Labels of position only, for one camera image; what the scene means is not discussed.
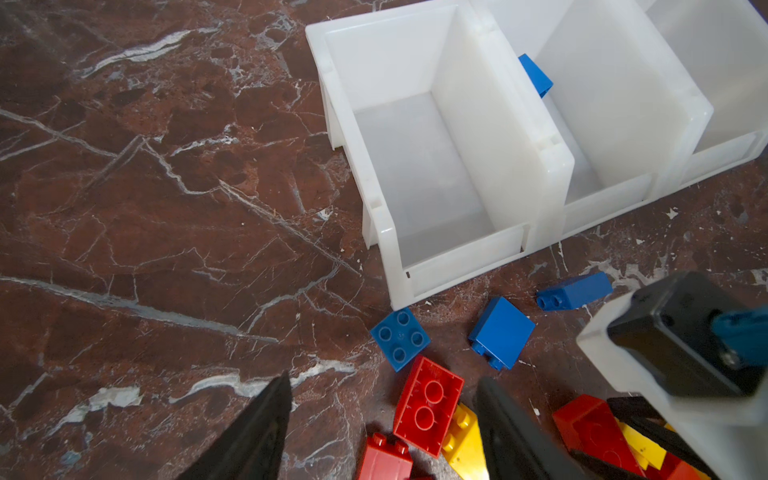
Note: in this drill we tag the yellow lego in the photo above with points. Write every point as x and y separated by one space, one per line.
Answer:
645 451
462 446

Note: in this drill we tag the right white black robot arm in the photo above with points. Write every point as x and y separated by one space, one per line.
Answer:
699 357

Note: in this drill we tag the middle white sorting bin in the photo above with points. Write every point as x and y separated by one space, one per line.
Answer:
625 105

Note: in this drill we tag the red lego stack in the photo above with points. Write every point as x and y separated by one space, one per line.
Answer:
385 460

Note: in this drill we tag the right white sorting bin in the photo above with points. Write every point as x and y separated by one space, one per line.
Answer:
723 46

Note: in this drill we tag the left white sorting bin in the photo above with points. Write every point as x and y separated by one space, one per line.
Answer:
458 163

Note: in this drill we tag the white sorting bin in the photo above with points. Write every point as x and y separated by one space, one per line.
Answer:
723 46
458 163
625 105

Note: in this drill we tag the blue lego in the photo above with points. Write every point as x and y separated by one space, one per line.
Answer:
541 82
501 334
575 292
400 337

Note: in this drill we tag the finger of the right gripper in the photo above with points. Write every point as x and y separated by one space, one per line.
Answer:
639 414

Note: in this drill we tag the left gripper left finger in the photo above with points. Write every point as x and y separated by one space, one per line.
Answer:
252 446

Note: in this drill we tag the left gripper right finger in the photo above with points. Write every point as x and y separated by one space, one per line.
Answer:
514 445

